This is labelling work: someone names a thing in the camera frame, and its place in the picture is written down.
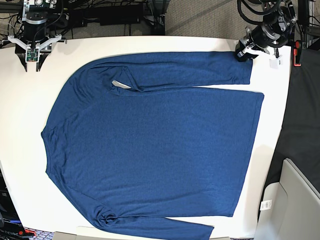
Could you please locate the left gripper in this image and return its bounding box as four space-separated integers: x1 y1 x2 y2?
234 24 273 62

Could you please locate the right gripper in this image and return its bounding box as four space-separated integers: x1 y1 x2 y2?
7 34 67 72

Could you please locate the blue long-sleeve shirt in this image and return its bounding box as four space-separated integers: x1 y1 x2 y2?
41 52 264 240

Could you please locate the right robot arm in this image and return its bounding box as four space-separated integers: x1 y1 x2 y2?
3 0 68 72

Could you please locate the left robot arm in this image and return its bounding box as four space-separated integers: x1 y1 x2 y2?
234 0 298 62

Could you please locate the red clamp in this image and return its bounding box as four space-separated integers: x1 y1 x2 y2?
293 40 302 67

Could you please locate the white barcode tag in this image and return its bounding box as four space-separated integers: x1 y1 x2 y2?
259 199 273 211

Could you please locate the grey plastic bin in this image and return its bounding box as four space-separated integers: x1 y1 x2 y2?
254 158 320 240

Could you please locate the black box with label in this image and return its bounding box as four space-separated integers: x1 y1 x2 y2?
0 174 24 240

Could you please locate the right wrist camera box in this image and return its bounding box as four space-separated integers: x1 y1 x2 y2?
25 48 40 63

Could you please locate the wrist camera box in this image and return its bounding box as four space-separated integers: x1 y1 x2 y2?
269 55 283 69
25 48 40 63

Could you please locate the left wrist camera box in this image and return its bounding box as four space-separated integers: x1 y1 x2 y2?
269 55 283 69

